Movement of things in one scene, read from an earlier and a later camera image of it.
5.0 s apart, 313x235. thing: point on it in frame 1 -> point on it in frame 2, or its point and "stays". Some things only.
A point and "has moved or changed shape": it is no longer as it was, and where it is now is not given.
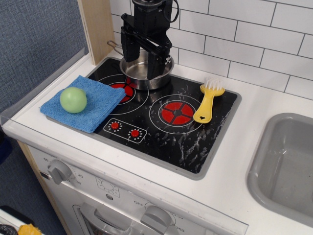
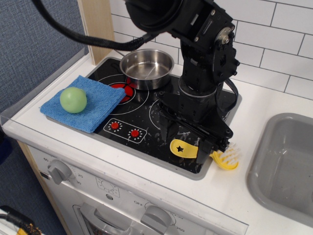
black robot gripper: x=150 y=23 -> x=200 y=115
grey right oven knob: x=157 y=219 stays
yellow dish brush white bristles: x=212 y=87 has moved or changed shape
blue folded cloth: x=102 y=100 stays
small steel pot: x=136 y=71 stays
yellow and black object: x=23 y=229 -> x=27 y=225
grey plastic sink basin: x=280 y=176 stays
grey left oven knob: x=59 y=171 stays
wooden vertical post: x=97 y=19 stays
